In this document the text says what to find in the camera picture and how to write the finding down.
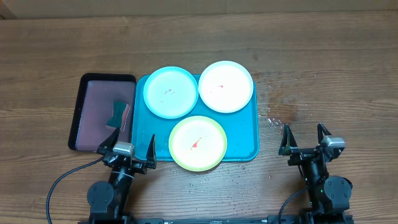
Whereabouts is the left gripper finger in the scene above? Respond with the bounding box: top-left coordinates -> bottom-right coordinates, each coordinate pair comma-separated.
96,128 -> 120,155
145,134 -> 157,169

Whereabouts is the green and orange sponge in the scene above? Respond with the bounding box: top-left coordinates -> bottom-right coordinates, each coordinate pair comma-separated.
106,101 -> 131,131

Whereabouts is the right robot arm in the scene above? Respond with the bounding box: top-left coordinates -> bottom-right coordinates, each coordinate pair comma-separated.
277,123 -> 354,223

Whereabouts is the lime green plate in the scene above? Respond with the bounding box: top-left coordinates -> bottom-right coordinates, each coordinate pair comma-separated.
169,116 -> 228,172

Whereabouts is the teal plastic serving tray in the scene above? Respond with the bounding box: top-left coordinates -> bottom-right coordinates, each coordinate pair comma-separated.
131,75 -> 259,162

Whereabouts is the white plate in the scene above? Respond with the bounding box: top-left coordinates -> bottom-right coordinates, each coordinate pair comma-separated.
198,60 -> 254,113

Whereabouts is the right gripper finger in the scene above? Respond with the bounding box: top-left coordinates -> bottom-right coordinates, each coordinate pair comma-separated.
317,123 -> 331,144
278,124 -> 299,156

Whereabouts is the light blue plate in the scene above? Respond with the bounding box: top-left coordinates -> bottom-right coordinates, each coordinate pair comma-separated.
143,67 -> 198,119

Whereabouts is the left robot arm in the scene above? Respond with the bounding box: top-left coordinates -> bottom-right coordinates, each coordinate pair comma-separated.
87,128 -> 157,223

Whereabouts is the black tray with soapy water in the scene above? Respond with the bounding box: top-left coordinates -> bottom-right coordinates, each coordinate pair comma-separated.
68,73 -> 137,152

